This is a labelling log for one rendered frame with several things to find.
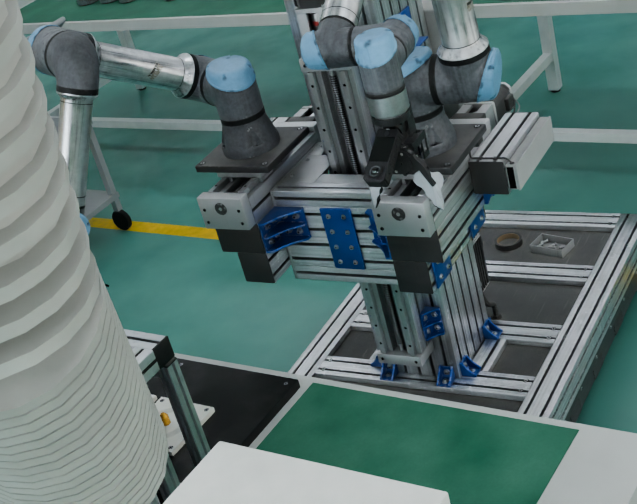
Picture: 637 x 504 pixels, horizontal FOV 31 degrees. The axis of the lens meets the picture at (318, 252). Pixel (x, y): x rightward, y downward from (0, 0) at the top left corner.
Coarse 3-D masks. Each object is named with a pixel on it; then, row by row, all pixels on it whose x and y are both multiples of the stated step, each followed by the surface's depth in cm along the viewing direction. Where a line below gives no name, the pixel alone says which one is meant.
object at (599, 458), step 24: (192, 360) 272; (216, 360) 270; (336, 384) 250; (288, 408) 247; (480, 408) 231; (264, 432) 241; (600, 432) 216; (624, 432) 214; (576, 456) 212; (600, 456) 211; (624, 456) 209; (552, 480) 208; (576, 480) 207; (600, 480) 205; (624, 480) 204
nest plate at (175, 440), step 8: (160, 400) 255; (168, 400) 254; (160, 408) 252; (168, 408) 252; (200, 408) 249; (208, 408) 248; (200, 416) 246; (208, 416) 247; (176, 424) 246; (168, 432) 244; (176, 432) 243; (168, 440) 241; (176, 440) 241; (184, 440) 241; (168, 448) 239; (176, 448) 239
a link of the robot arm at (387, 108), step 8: (392, 96) 217; (400, 96) 210; (368, 104) 213; (376, 104) 211; (384, 104) 210; (392, 104) 210; (400, 104) 211; (408, 104) 213; (376, 112) 212; (384, 112) 211; (392, 112) 211; (400, 112) 211
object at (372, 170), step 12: (384, 132) 215; (396, 132) 214; (384, 144) 214; (396, 144) 213; (372, 156) 214; (384, 156) 212; (396, 156) 214; (372, 168) 212; (384, 168) 211; (372, 180) 211; (384, 180) 211
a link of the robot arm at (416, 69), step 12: (420, 48) 264; (408, 60) 260; (420, 60) 259; (432, 60) 260; (408, 72) 259; (420, 72) 260; (432, 72) 258; (408, 84) 261; (420, 84) 260; (432, 84) 259; (408, 96) 262; (420, 96) 261; (432, 96) 260; (420, 108) 264; (432, 108) 265
